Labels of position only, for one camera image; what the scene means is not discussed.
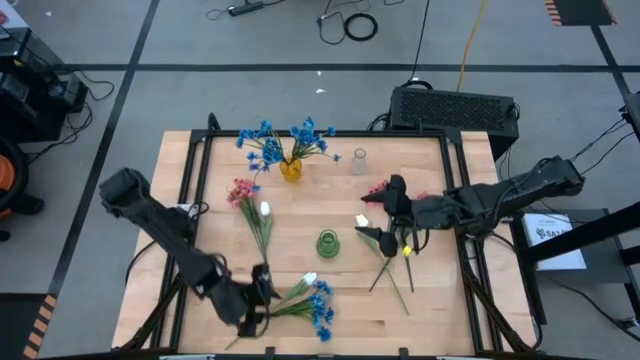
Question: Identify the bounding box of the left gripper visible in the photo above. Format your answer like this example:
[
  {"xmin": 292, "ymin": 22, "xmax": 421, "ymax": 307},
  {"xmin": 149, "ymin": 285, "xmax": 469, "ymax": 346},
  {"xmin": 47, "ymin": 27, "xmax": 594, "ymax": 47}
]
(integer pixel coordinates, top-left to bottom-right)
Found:
[{"xmin": 207, "ymin": 263, "xmax": 281, "ymax": 338}]

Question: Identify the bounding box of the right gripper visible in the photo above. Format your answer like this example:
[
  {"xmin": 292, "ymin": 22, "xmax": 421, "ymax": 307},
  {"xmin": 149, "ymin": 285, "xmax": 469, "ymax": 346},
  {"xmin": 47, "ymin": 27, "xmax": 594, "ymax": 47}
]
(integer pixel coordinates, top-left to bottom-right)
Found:
[{"xmin": 355, "ymin": 174, "xmax": 459, "ymax": 257}]

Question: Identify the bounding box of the white artificial tulip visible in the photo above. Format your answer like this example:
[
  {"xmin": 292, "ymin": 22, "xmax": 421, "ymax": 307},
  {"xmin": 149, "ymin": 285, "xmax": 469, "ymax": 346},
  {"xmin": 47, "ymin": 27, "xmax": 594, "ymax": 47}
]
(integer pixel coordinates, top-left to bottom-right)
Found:
[
  {"xmin": 257, "ymin": 201, "xmax": 275, "ymax": 265},
  {"xmin": 354, "ymin": 213, "xmax": 411, "ymax": 317},
  {"xmin": 224, "ymin": 271, "xmax": 319, "ymax": 351}
]

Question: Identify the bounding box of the pink artificial flower bunch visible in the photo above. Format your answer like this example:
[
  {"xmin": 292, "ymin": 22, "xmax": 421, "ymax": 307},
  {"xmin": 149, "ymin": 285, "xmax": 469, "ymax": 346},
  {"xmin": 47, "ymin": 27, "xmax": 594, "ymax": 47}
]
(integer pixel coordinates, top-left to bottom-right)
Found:
[
  {"xmin": 368, "ymin": 191, "xmax": 432, "ymax": 293},
  {"xmin": 226, "ymin": 178, "xmax": 275, "ymax": 265},
  {"xmin": 368, "ymin": 180, "xmax": 415, "ymax": 294}
]

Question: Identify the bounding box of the green glass vase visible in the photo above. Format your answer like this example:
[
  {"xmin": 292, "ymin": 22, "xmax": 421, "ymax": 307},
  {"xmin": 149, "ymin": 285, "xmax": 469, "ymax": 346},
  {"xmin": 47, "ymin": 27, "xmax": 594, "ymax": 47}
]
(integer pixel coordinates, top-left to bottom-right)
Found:
[{"xmin": 315, "ymin": 228, "xmax": 342, "ymax": 260}]

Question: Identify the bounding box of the clear glass vase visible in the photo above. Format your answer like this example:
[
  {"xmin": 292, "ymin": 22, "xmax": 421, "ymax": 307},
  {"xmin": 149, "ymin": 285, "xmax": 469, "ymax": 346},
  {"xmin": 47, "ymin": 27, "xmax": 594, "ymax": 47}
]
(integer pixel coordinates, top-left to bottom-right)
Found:
[{"xmin": 350, "ymin": 147, "xmax": 369, "ymax": 176}]

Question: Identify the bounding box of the yellow glass vase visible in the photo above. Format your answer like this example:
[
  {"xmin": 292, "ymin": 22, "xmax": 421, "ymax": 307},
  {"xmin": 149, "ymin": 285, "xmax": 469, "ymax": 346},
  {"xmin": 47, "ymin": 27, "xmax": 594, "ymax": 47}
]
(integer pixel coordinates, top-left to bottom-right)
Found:
[{"xmin": 279, "ymin": 157, "xmax": 304, "ymax": 184}]

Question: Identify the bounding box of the black mesh computer case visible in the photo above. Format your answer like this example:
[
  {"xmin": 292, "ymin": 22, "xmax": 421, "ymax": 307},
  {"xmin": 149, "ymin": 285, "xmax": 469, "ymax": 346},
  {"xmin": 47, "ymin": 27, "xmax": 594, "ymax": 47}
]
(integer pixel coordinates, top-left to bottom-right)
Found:
[{"xmin": 388, "ymin": 85, "xmax": 521, "ymax": 162}]

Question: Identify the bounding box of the white printed sheet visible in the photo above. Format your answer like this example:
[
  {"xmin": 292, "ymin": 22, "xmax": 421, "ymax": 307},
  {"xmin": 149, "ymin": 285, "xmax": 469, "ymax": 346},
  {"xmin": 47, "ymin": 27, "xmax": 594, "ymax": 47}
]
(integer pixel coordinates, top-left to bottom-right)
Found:
[{"xmin": 522, "ymin": 212, "xmax": 589, "ymax": 272}]

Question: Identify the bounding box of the black side stand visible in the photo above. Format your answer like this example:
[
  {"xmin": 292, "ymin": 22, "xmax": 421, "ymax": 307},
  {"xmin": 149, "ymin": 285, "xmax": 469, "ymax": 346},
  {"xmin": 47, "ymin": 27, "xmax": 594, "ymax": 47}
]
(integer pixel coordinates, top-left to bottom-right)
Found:
[{"xmin": 509, "ymin": 199, "xmax": 640, "ymax": 326}]

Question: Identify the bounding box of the black mat hazard striped edge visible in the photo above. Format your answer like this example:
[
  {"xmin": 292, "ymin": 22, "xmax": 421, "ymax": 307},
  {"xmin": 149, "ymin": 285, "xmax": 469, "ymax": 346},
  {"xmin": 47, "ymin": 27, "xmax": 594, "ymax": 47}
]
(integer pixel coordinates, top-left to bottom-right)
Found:
[
  {"xmin": 543, "ymin": 0, "xmax": 618, "ymax": 27},
  {"xmin": 0, "ymin": 293, "xmax": 59, "ymax": 360}
]

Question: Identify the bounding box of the black power strip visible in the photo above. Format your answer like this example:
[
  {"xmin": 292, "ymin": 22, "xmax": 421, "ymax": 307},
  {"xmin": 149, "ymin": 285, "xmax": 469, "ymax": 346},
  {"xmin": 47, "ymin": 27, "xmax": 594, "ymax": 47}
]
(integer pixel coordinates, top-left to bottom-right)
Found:
[{"xmin": 227, "ymin": 1, "xmax": 265, "ymax": 17}]

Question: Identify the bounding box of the black device on stand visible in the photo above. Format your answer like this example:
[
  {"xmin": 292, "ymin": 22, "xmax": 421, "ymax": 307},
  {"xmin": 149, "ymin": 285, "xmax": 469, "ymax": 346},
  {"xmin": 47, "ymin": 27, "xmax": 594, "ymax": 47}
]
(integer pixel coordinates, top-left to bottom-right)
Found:
[{"xmin": 621, "ymin": 92, "xmax": 640, "ymax": 144}]

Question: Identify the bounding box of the orange and black vacuum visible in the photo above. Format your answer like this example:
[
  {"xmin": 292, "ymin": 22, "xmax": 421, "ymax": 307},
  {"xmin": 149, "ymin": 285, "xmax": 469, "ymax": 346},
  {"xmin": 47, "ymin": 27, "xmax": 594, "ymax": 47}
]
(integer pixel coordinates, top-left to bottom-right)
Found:
[{"xmin": 0, "ymin": 134, "xmax": 46, "ymax": 221}]

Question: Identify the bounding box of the black equipment cart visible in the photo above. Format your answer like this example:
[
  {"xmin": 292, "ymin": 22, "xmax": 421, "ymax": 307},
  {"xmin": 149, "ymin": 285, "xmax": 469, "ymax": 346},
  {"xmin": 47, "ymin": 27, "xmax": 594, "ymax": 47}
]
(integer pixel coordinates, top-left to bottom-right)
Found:
[{"xmin": 0, "ymin": 27, "xmax": 90, "ymax": 144}]

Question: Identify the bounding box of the black hanging cable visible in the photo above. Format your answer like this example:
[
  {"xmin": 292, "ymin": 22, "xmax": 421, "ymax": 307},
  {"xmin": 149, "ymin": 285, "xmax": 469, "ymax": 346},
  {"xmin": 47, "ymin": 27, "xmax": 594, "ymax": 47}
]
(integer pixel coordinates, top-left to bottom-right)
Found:
[{"xmin": 399, "ymin": 0, "xmax": 432, "ymax": 91}]

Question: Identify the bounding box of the yellow hanging cable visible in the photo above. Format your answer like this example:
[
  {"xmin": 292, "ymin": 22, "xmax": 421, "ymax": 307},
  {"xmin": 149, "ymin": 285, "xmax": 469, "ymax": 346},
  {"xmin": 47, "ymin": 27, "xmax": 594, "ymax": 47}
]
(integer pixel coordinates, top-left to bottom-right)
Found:
[{"xmin": 456, "ymin": 0, "xmax": 490, "ymax": 94}]

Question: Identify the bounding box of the coiled black cable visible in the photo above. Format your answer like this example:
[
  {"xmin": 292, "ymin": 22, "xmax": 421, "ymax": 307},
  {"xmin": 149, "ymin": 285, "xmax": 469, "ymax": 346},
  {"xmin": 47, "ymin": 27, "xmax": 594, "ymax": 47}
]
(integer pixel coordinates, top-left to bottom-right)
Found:
[{"xmin": 342, "ymin": 12, "xmax": 379, "ymax": 43}]

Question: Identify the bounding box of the thin black floor cable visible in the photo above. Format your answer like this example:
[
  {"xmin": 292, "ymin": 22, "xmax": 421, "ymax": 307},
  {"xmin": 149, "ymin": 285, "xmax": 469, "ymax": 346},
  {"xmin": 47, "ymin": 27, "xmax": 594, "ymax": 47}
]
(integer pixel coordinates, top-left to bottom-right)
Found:
[{"xmin": 316, "ymin": 0, "xmax": 374, "ymax": 46}]

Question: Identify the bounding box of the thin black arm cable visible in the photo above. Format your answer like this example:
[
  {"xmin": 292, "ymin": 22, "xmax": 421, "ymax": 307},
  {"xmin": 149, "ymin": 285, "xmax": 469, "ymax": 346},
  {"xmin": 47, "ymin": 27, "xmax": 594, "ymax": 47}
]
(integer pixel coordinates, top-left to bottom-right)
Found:
[
  {"xmin": 567, "ymin": 118, "xmax": 629, "ymax": 164},
  {"xmin": 579, "ymin": 130, "xmax": 637, "ymax": 179}
]

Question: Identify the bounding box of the black power adaptor with cable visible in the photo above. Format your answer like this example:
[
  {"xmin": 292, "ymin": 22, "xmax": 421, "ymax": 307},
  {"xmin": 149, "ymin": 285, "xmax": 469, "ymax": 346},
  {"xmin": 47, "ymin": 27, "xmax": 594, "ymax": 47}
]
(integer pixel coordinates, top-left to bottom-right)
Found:
[{"xmin": 542, "ymin": 274, "xmax": 640, "ymax": 332}]

